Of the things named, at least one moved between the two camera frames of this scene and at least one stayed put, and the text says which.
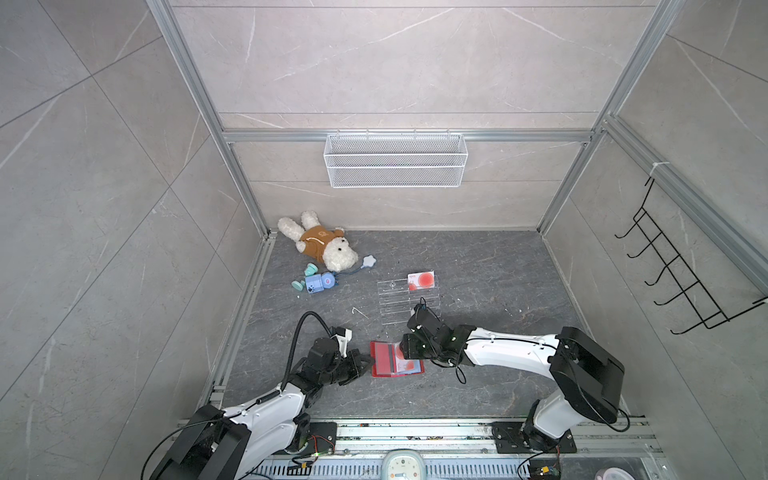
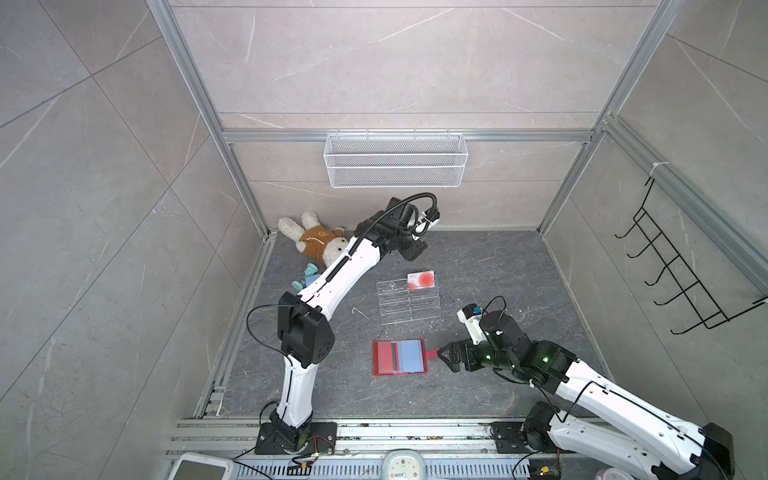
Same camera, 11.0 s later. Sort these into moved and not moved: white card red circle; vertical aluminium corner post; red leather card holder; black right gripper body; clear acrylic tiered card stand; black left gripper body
Moved: black right gripper body; black left gripper body
Not moved: white card red circle; clear acrylic tiered card stand; vertical aluminium corner post; red leather card holder
